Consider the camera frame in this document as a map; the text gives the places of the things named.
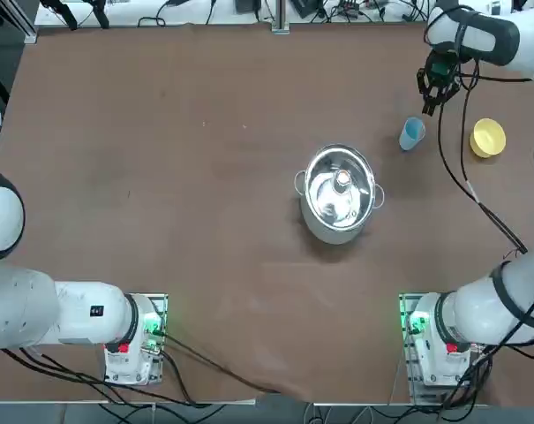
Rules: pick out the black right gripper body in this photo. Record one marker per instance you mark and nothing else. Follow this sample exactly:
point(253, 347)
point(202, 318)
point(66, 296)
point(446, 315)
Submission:
point(443, 79)

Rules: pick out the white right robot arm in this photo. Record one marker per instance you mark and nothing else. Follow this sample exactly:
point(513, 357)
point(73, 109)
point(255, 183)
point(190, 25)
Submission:
point(469, 309)

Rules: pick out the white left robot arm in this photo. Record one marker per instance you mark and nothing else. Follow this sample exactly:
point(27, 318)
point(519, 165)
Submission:
point(81, 313)

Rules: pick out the blue plastic cup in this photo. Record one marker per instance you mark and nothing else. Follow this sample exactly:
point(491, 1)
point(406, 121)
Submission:
point(411, 132)

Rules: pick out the yellow plastic bowl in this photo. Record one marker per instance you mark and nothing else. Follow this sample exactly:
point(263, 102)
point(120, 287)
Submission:
point(487, 139)

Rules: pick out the black device with red connectors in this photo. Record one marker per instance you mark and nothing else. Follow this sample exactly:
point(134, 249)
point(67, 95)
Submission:
point(350, 6)

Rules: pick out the glass pot lid with knob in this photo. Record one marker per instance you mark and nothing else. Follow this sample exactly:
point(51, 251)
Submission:
point(333, 207)

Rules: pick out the black power adapter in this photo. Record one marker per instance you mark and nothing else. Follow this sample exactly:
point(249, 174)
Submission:
point(306, 8)
point(247, 5)

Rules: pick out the stainless steel cooking pot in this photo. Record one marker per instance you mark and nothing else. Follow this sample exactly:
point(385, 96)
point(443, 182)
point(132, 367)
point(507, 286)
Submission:
point(333, 236)

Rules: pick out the black tripod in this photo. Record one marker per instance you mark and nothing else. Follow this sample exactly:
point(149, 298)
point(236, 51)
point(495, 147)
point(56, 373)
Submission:
point(70, 20)

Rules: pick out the aluminium frame post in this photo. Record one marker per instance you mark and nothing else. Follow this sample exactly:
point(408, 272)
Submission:
point(280, 17)

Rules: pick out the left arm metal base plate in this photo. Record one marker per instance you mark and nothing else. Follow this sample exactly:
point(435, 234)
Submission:
point(160, 305)

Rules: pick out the aluminium frame rail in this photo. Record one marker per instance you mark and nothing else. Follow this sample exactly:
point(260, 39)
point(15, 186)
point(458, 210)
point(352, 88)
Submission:
point(30, 33)

